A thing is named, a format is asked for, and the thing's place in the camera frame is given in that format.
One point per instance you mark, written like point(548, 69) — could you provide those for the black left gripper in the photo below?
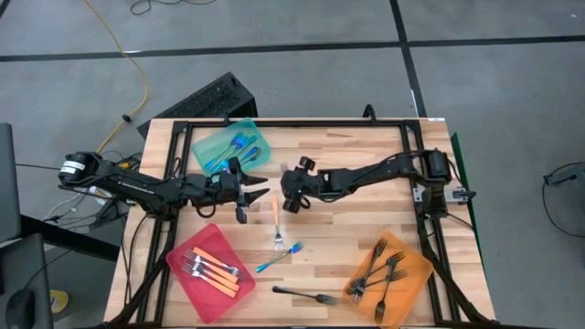
point(230, 189)

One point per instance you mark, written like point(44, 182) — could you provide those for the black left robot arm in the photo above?
point(137, 187)

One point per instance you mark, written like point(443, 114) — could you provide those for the yellow power adapter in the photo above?
point(122, 163)

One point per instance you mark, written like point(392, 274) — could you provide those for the black perforated computer case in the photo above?
point(205, 100)

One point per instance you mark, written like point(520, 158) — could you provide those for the dark desk top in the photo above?
point(27, 265)

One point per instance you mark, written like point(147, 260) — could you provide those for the yellow object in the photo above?
point(59, 301)

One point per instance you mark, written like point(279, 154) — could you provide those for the black computer mouse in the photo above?
point(19, 308)

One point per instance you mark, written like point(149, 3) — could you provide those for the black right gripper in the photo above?
point(299, 183)

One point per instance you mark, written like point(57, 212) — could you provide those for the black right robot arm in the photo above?
point(365, 173)

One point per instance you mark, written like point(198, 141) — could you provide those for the orange translucent plastic bin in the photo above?
point(418, 274)

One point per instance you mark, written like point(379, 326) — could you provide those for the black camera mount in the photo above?
point(369, 113)

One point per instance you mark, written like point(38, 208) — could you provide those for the teal translucent plastic bin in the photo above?
point(203, 151)

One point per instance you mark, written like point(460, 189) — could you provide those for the red translucent plastic bin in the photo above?
point(211, 237)

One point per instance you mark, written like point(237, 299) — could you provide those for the black desk beam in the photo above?
point(68, 237)

